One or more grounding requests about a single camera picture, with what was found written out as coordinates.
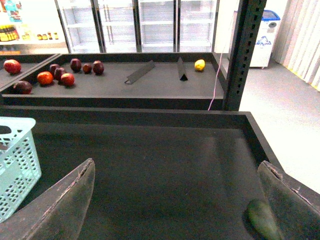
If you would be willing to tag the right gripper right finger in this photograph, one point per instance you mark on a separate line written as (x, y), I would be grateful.
(295, 207)

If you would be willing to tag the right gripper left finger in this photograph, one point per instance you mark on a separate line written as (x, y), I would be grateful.
(56, 214)

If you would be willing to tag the light blue plastic basket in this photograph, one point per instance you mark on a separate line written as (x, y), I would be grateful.
(19, 164)

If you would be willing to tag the dark red apple front left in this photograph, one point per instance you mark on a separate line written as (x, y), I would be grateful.
(22, 87)

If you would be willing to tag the dark red apple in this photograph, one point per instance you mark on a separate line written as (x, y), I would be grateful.
(98, 67)
(75, 65)
(22, 87)

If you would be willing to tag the red apple front of pile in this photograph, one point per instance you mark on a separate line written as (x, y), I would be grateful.
(67, 79)

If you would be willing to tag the dark red apple back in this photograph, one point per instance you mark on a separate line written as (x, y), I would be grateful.
(75, 65)

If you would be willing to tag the dark red apple right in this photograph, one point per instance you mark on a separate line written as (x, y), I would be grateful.
(98, 67)

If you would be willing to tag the red apple far left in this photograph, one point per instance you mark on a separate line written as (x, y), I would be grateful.
(12, 66)

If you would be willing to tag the green avocado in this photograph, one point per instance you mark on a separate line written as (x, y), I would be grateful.
(261, 218)

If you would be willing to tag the near black display tray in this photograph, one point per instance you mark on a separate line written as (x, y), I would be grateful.
(159, 174)

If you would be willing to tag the black display tray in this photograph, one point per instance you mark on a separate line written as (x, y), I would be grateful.
(158, 89)
(159, 174)

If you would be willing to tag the far black display tray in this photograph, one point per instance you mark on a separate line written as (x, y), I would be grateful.
(158, 89)

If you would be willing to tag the orange-red fruit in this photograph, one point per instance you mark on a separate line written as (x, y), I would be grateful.
(45, 78)

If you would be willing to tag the dark plum middle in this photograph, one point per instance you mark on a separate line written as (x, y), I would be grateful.
(58, 72)

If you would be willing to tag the dark plum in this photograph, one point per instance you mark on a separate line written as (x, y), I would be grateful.
(58, 72)
(53, 67)

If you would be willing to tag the dark plum left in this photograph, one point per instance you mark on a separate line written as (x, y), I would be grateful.
(53, 67)

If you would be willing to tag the small dark red fruit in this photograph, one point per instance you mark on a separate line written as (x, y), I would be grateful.
(87, 68)

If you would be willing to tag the flat black divider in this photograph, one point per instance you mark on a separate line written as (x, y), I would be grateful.
(139, 73)

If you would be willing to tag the yellow lemon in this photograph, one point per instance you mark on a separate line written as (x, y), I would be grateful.
(200, 65)

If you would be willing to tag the triangular black divider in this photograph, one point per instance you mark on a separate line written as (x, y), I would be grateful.
(182, 74)

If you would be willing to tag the white chest freezer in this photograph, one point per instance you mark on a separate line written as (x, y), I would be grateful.
(268, 29)

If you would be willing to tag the shelf with bottles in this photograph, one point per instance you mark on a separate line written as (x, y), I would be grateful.
(31, 27)

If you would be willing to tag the glass door refrigerators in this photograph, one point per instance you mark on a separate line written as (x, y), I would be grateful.
(138, 26)

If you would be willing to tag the black metal shelf post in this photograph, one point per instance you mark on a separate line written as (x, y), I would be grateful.
(249, 16)

